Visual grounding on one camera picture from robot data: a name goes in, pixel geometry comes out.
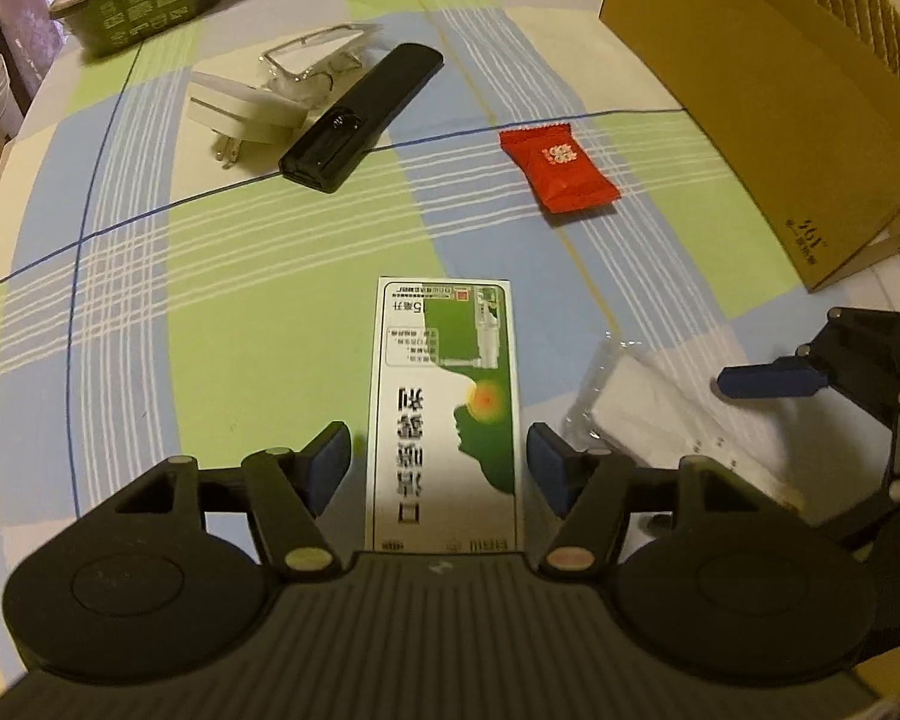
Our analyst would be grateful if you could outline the brown cardboard box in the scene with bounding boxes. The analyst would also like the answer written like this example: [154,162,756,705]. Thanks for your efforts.
[600,0,900,291]

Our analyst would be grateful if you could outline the white remote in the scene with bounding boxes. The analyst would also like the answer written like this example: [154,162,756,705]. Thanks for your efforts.
[562,337,803,512]

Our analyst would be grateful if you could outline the white power adapter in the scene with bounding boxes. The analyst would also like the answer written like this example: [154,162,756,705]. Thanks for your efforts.
[187,71,308,169]

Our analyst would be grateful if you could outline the clear glasses in bag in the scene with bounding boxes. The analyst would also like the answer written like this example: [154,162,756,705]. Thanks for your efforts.
[260,23,380,104]

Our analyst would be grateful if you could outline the red snack packet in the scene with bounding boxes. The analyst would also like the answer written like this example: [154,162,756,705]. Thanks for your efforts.
[499,122,621,215]

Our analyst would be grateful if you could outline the black remote control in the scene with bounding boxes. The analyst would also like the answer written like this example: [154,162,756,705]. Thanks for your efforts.
[278,43,443,193]

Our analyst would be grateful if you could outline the green white spray box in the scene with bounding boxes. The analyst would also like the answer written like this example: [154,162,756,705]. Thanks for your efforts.
[365,277,523,554]

